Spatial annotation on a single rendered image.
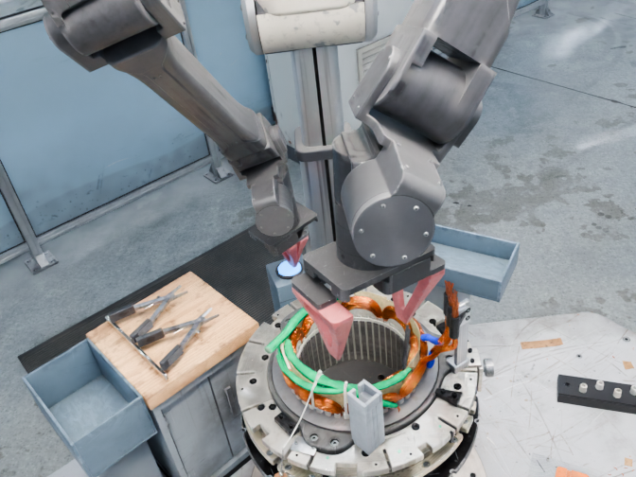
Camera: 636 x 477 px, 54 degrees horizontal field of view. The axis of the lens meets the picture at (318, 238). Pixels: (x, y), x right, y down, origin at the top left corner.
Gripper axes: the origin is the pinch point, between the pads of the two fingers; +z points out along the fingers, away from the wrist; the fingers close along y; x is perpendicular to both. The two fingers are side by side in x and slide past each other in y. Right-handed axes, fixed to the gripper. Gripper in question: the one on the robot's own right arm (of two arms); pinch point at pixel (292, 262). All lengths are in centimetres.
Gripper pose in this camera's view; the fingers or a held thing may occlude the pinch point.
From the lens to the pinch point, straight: 110.2
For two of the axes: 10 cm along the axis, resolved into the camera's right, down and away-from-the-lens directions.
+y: 7.4, -5.2, 4.2
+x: -6.5, -4.1, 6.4
